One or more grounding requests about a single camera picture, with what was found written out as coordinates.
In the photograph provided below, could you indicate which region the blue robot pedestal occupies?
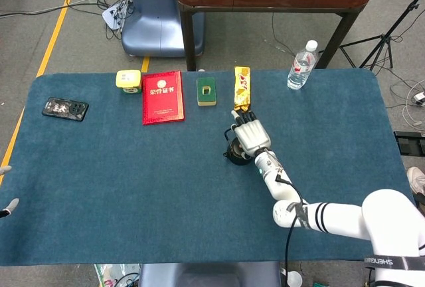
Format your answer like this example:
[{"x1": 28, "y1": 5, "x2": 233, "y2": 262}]
[{"x1": 138, "y1": 262, "x2": 282, "y2": 287}]

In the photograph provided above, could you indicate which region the colourful printed bag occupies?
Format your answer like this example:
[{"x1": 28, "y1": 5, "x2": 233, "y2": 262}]
[{"x1": 94, "y1": 263, "x2": 142, "y2": 287}]

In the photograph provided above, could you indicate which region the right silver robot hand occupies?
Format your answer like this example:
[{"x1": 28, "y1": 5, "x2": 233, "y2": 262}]
[{"x1": 230, "y1": 109, "x2": 272, "y2": 160}]

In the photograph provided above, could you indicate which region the white charger cable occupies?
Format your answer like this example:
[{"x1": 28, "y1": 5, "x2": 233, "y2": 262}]
[{"x1": 390, "y1": 79, "x2": 425, "y2": 127}]

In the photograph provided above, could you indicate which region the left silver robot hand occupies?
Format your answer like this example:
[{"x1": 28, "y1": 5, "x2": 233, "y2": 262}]
[{"x1": 0, "y1": 165, "x2": 20, "y2": 219}]

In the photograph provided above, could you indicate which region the green small box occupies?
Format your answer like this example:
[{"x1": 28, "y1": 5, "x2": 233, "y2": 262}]
[{"x1": 196, "y1": 78, "x2": 218, "y2": 106}]

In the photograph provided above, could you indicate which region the black cast iron teapot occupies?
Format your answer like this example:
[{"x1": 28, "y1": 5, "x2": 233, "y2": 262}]
[{"x1": 222, "y1": 126, "x2": 250, "y2": 167}]

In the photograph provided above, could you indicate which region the white power strip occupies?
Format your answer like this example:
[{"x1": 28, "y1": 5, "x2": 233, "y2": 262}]
[{"x1": 102, "y1": 0, "x2": 129, "y2": 31}]

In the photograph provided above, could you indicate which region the black smartphone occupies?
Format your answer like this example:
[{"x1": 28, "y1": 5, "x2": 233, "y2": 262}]
[{"x1": 41, "y1": 97, "x2": 90, "y2": 122}]

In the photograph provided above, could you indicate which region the white shoe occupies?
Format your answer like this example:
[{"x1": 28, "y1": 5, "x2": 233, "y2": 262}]
[{"x1": 406, "y1": 166, "x2": 425, "y2": 197}]

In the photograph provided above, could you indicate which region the yellow green lidded box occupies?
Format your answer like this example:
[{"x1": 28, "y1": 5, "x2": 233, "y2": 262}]
[{"x1": 115, "y1": 69, "x2": 143, "y2": 95}]

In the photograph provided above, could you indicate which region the black tripod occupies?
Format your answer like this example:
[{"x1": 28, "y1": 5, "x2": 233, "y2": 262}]
[{"x1": 338, "y1": 0, "x2": 425, "y2": 70}]

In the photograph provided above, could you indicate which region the yellow snack package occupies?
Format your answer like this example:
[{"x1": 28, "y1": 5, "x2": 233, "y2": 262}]
[{"x1": 233, "y1": 66, "x2": 252, "y2": 112}]

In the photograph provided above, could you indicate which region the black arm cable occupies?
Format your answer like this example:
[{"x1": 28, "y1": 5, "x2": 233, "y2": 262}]
[{"x1": 274, "y1": 153, "x2": 308, "y2": 270}]

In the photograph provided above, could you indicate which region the blue table cloth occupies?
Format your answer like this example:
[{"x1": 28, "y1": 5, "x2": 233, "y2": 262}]
[{"x1": 0, "y1": 70, "x2": 420, "y2": 267}]

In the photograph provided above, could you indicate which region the black foot pedal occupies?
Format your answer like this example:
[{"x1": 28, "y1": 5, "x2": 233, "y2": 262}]
[{"x1": 394, "y1": 130, "x2": 425, "y2": 155}]

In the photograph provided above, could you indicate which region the white plastic scoop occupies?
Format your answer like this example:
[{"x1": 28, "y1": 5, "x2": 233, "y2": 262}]
[{"x1": 286, "y1": 269, "x2": 303, "y2": 287}]

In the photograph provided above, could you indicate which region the red certificate book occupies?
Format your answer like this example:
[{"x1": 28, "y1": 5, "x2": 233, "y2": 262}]
[{"x1": 142, "y1": 70, "x2": 186, "y2": 126}]

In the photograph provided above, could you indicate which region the clear plastic water bottle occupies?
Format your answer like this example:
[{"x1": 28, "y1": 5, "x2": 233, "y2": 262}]
[{"x1": 286, "y1": 39, "x2": 319, "y2": 91}]

